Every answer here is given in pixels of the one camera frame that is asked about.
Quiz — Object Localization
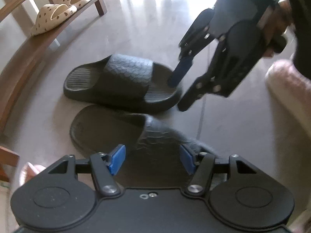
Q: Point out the dark green textured slide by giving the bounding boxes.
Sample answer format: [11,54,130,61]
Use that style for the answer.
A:
[63,54,182,114]

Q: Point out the pink plush slipper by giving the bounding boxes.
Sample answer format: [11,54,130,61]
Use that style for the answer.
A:
[18,162,46,186]

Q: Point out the person right hand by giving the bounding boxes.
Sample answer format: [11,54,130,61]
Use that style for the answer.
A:
[257,0,293,58]

